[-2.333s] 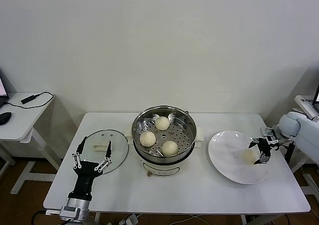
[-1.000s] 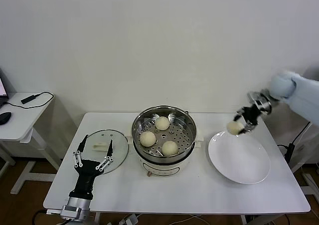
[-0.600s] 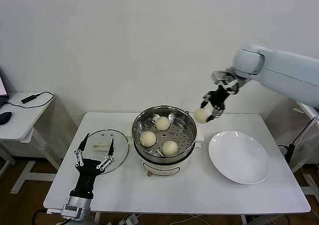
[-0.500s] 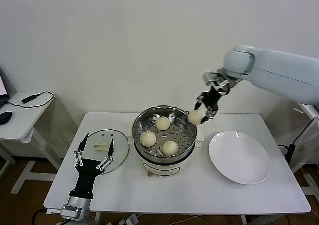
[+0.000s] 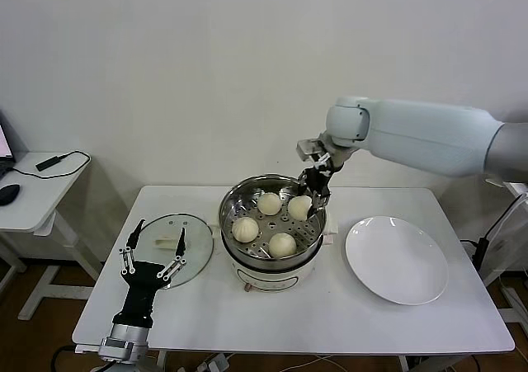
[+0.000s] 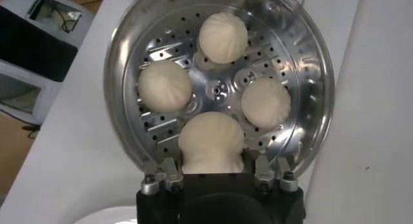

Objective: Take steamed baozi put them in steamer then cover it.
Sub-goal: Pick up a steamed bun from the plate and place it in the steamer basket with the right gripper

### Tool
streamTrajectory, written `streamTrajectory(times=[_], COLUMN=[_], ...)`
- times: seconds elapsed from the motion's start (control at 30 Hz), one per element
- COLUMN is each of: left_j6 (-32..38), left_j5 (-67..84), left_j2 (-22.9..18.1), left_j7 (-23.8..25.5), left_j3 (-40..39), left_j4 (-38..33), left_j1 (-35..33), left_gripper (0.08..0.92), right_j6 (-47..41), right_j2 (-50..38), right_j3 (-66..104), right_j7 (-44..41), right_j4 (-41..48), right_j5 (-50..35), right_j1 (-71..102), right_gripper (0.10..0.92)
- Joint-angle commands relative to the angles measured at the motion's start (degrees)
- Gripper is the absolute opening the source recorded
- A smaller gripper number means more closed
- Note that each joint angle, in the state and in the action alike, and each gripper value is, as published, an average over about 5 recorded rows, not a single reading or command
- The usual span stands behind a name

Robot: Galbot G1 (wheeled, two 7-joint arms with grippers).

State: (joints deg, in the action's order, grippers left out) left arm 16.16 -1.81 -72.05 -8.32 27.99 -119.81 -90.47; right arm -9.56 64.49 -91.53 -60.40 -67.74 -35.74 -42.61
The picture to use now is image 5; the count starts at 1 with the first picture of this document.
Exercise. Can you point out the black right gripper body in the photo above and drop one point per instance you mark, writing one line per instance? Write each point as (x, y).
(319, 180)

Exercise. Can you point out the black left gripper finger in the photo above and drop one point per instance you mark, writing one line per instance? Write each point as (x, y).
(181, 244)
(138, 232)

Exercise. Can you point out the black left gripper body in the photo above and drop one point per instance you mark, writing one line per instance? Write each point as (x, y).
(140, 285)

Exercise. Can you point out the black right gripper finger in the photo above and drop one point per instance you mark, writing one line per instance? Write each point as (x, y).
(302, 184)
(319, 201)

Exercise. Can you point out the white steamed baozi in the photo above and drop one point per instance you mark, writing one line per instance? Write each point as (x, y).
(269, 203)
(282, 244)
(298, 209)
(245, 229)

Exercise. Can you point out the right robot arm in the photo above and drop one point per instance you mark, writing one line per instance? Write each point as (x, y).
(412, 137)

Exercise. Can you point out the perforated steel steamer basket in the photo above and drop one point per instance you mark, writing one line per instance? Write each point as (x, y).
(231, 199)

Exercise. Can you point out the white electric cooker pot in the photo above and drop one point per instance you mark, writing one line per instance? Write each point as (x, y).
(268, 279)

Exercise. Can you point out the white round plate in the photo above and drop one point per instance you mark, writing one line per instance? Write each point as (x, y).
(396, 256)

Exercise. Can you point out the white side desk with mouse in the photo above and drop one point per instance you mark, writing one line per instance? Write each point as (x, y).
(37, 199)

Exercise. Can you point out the white power strip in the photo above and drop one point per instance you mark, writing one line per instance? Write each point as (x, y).
(216, 363)

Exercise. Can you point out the black computer mouse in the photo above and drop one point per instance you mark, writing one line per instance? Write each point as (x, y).
(8, 194)

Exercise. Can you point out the laptop beside black mouse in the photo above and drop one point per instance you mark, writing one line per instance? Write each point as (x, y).
(3, 141)

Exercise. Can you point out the white side desk with label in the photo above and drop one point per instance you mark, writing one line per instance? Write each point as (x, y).
(497, 260)

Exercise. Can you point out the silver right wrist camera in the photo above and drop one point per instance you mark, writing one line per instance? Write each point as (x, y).
(308, 149)

